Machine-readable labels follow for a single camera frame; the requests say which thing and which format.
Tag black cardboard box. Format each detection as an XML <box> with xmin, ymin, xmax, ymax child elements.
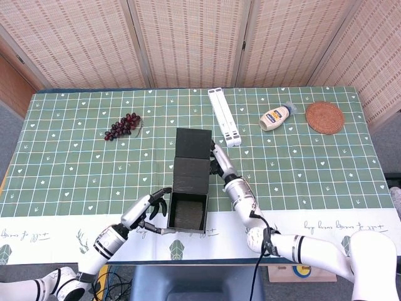
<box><xmin>167</xmin><ymin>127</ymin><xmax>214</xmax><ymax>235</ymax></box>

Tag right arm wiring cable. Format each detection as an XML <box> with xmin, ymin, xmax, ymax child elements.
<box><xmin>249</xmin><ymin>203</ymin><xmax>279</xmax><ymax>301</ymax></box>

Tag mayonnaise squeeze bottle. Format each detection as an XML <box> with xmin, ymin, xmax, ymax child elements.
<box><xmin>259</xmin><ymin>102</ymin><xmax>298</xmax><ymax>132</ymax></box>

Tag black floor cables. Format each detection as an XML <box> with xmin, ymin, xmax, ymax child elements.
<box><xmin>88</xmin><ymin>265</ymin><xmax>135</xmax><ymax>301</ymax></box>

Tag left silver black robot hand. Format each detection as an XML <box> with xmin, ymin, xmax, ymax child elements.
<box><xmin>120</xmin><ymin>187</ymin><xmax>176</xmax><ymax>236</ymax></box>

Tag white folding laptop stand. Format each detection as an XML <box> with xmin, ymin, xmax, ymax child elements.
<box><xmin>207</xmin><ymin>88</ymin><xmax>242</xmax><ymax>148</ymax></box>

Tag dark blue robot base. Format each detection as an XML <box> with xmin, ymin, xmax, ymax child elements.
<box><xmin>130</xmin><ymin>265</ymin><xmax>266</xmax><ymax>301</ymax></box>

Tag round brown woven coaster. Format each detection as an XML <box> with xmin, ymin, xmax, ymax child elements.
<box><xmin>305</xmin><ymin>101</ymin><xmax>346</xmax><ymax>135</ymax></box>

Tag woven bamboo folding screen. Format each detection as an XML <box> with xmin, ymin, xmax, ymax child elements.
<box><xmin>0</xmin><ymin>0</ymin><xmax>401</xmax><ymax>128</ymax></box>

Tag brown wooden door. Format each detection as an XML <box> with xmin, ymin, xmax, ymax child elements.
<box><xmin>0</xmin><ymin>53</ymin><xmax>41</xmax><ymax>119</ymax></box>

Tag green grid tablecloth with deer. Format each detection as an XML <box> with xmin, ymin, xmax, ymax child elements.
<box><xmin>0</xmin><ymin>86</ymin><xmax>401</xmax><ymax>266</ymax></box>

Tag dark red grape bunch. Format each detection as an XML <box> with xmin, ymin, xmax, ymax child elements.
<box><xmin>104</xmin><ymin>112</ymin><xmax>145</xmax><ymax>142</ymax></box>

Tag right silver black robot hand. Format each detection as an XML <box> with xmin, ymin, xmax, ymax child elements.
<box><xmin>208</xmin><ymin>139</ymin><xmax>239</xmax><ymax>182</ymax></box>

